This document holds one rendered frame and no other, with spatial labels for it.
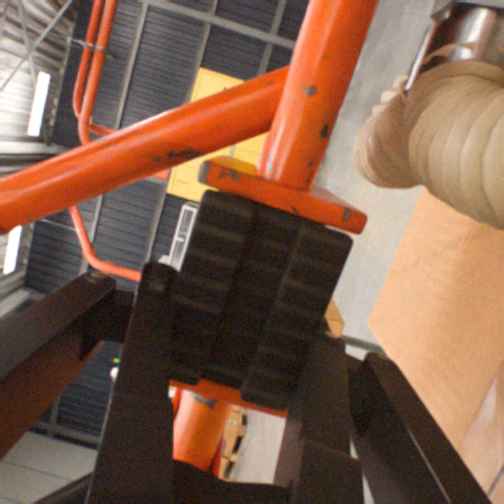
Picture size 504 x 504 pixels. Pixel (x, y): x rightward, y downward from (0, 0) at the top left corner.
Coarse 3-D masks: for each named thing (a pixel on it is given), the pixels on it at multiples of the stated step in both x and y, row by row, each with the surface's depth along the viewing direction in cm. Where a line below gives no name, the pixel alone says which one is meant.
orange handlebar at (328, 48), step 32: (320, 0) 13; (352, 0) 13; (320, 32) 13; (352, 32) 13; (320, 64) 13; (352, 64) 14; (288, 96) 14; (320, 96) 14; (288, 128) 14; (320, 128) 14; (288, 160) 14; (320, 160) 15; (192, 416) 17; (224, 416) 17; (192, 448) 17; (224, 448) 21
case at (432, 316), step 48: (432, 240) 29; (480, 240) 24; (384, 288) 35; (432, 288) 27; (480, 288) 22; (384, 336) 32; (432, 336) 26; (480, 336) 21; (432, 384) 24; (480, 384) 20; (480, 432) 19; (480, 480) 18
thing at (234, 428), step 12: (240, 408) 725; (228, 420) 684; (240, 420) 692; (228, 432) 673; (240, 432) 674; (228, 444) 678; (240, 444) 683; (228, 456) 683; (228, 468) 740; (228, 480) 695
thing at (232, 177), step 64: (256, 192) 14; (320, 192) 17; (192, 256) 13; (256, 256) 14; (320, 256) 13; (192, 320) 14; (256, 320) 15; (320, 320) 14; (192, 384) 14; (256, 384) 14
